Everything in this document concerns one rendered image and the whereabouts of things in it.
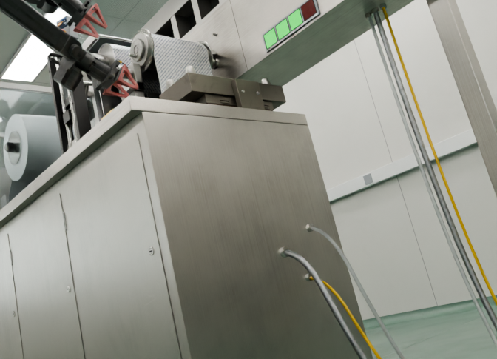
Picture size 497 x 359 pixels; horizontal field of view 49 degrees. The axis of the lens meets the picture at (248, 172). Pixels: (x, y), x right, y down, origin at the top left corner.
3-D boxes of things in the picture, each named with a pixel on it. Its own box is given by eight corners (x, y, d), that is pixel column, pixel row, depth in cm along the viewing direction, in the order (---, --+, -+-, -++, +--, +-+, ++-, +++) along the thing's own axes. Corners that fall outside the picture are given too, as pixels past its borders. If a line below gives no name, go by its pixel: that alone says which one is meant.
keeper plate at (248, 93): (239, 113, 167) (231, 81, 170) (262, 115, 174) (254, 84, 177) (244, 109, 165) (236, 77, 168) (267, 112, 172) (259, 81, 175)
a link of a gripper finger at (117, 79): (138, 92, 164) (112, 75, 160) (126, 103, 169) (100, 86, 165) (144, 77, 168) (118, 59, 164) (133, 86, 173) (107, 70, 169)
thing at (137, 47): (140, 35, 181) (142, 57, 181) (146, 36, 183) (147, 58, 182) (129, 42, 187) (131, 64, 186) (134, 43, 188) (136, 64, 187)
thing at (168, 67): (164, 105, 176) (153, 54, 180) (220, 110, 192) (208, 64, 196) (165, 104, 175) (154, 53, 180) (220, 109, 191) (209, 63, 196)
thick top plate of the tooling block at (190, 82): (162, 113, 169) (158, 95, 170) (256, 121, 196) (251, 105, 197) (191, 90, 157) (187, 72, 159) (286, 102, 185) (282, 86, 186)
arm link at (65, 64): (76, 43, 152) (56, 34, 155) (54, 78, 150) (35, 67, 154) (101, 64, 162) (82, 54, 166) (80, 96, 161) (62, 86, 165)
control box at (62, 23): (55, 41, 232) (52, 20, 235) (68, 45, 238) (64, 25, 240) (66, 33, 229) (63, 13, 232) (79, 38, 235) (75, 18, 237)
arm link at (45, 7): (26, -3, 164) (27, -30, 166) (18, 12, 174) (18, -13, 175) (66, 6, 171) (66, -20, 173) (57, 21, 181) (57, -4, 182)
